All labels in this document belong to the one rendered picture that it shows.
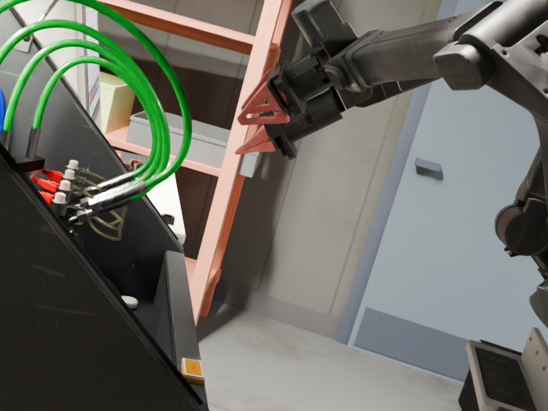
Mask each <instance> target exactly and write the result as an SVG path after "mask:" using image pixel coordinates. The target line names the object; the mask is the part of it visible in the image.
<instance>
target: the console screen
mask: <svg viewBox="0 0 548 411"><path fill-rule="evenodd" d="M82 23H83V24H84V25H87V26H89V27H92V28H93V29H95V30H97V11H96V10H94V9H92V8H89V7H86V6H84V5H82ZM97 31H98V30H97ZM83 40H87V41H90V42H94V43H96V44H98V41H97V40H95V39H94V38H92V37H90V36H88V35H86V34H83ZM83 49H84V56H85V55H90V56H96V57H99V53H97V52H95V51H92V50H89V49H86V48H83ZM84 69H85V88H86V111H87V112H88V113H89V115H90V116H91V118H92V119H93V121H94V122H95V120H96V118H97V116H98V113H99V109H100V98H99V65H97V64H84Z"/></svg>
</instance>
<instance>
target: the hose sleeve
mask: <svg viewBox="0 0 548 411"><path fill-rule="evenodd" d="M147 190H148V189H147V187H146V185H145V182H144V181H141V182H139V183H135V184H132V185H131V186H129V187H126V188H123V189H120V190H118V191H116V192H112V193H109V194H108V195H104V196H102V197H99V199H98V200H99V204H100V206H101V207H103V208H104V207H106V206H110V205H112V204H115V203H117V202H119V201H123V200H125V199H127V198H130V197H133V196H137V195H138V194H141V193H142V192H147Z"/></svg>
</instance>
